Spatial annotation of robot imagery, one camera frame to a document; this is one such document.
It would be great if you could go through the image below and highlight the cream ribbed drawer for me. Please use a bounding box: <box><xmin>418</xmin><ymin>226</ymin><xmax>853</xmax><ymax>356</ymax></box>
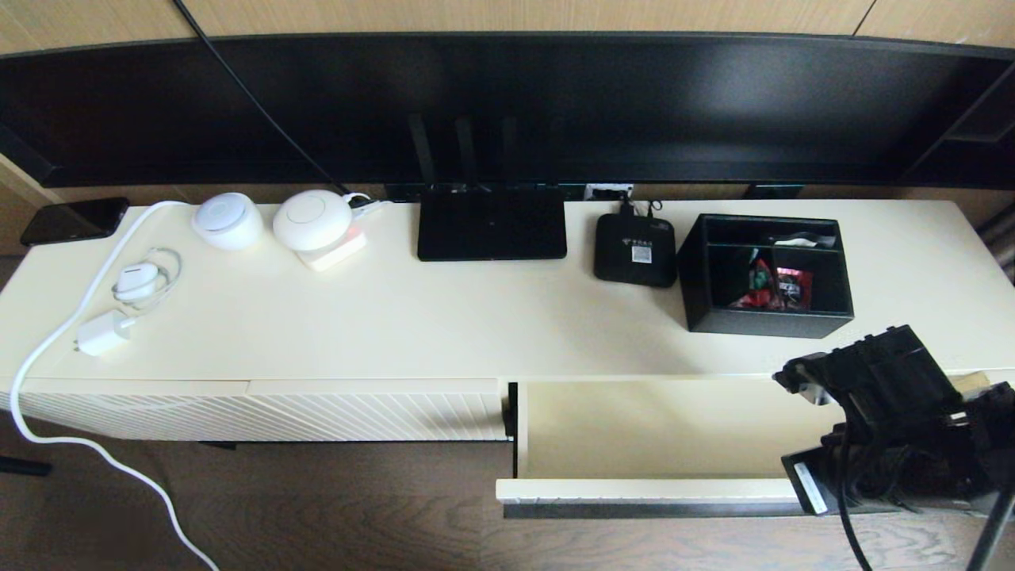
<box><xmin>496</xmin><ymin>379</ymin><xmax>853</xmax><ymax>520</ymax></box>

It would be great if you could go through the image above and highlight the black organizer box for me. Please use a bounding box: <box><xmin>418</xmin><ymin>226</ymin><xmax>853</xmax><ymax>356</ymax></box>
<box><xmin>678</xmin><ymin>213</ymin><xmax>856</xmax><ymax>339</ymax></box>

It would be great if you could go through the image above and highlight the white ribbed sideboard cabinet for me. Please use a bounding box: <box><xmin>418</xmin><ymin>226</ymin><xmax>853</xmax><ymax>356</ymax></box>
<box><xmin>0</xmin><ymin>198</ymin><xmax>1015</xmax><ymax>445</ymax></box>

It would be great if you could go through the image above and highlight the red green snack packet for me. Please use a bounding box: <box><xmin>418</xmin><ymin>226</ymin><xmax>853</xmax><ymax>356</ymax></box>
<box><xmin>730</xmin><ymin>250</ymin><xmax>776</xmax><ymax>308</ymax></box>

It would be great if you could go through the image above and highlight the dark red snack packet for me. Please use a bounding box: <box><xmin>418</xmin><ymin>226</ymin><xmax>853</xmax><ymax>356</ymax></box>
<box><xmin>776</xmin><ymin>267</ymin><xmax>814</xmax><ymax>312</ymax></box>

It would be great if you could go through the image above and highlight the grey pleated curtain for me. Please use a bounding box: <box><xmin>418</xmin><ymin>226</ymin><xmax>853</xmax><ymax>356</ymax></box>
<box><xmin>974</xmin><ymin>202</ymin><xmax>1015</xmax><ymax>286</ymax></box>

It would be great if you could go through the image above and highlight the black set-top box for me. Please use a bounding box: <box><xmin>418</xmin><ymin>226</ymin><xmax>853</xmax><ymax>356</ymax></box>
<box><xmin>593</xmin><ymin>213</ymin><xmax>678</xmax><ymax>289</ymax></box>

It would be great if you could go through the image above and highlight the black router with antennas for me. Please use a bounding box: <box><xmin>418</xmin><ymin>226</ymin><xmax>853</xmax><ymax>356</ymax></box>
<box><xmin>407</xmin><ymin>115</ymin><xmax>569</xmax><ymax>263</ymax></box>

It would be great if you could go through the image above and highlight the large black flat television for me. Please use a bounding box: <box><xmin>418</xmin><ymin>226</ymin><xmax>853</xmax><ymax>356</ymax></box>
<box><xmin>0</xmin><ymin>32</ymin><xmax>1015</xmax><ymax>191</ymax></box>

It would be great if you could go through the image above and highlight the cream ribbed cabinet front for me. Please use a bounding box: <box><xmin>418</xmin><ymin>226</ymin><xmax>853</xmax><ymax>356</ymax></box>
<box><xmin>0</xmin><ymin>379</ymin><xmax>253</xmax><ymax>442</ymax></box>
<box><xmin>247</xmin><ymin>377</ymin><xmax>508</xmax><ymax>442</ymax></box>

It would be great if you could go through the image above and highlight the pinkish white square base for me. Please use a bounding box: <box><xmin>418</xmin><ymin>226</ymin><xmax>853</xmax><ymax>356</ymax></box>
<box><xmin>297</xmin><ymin>224</ymin><xmax>368</xmax><ymax>273</ymax></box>

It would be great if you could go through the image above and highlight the large white dome device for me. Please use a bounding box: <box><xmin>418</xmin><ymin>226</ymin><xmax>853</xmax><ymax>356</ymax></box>
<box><xmin>272</xmin><ymin>189</ymin><xmax>354</xmax><ymax>253</ymax></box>

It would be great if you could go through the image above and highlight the small white round speaker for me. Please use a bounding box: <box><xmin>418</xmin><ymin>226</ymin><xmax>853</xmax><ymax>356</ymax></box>
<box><xmin>191</xmin><ymin>192</ymin><xmax>265</xmax><ymax>251</ymax></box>

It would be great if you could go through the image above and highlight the white power adapter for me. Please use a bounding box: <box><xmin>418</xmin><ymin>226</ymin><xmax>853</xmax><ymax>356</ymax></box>
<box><xmin>74</xmin><ymin>309</ymin><xmax>137</xmax><ymax>357</ymax></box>

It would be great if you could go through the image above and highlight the black smartphone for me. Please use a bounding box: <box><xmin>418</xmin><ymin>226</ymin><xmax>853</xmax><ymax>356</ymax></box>
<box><xmin>20</xmin><ymin>197</ymin><xmax>130</xmax><ymax>247</ymax></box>

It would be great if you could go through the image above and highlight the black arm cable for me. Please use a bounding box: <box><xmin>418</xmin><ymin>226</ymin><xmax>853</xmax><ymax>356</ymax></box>
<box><xmin>837</xmin><ymin>420</ymin><xmax>1015</xmax><ymax>571</ymax></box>

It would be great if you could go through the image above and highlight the white oval charger with cord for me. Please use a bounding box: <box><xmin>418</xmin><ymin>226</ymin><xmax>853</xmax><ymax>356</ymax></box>
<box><xmin>111</xmin><ymin>247</ymin><xmax>183</xmax><ymax>312</ymax></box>

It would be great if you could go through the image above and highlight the thin black hanging cable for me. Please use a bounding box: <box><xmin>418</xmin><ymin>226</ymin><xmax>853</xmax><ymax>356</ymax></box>
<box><xmin>173</xmin><ymin>0</ymin><xmax>351</xmax><ymax>196</ymax></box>

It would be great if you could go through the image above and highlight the thick white power cable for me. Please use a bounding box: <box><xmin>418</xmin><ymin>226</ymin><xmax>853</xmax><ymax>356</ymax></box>
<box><xmin>10</xmin><ymin>200</ymin><xmax>221</xmax><ymax>571</ymax></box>

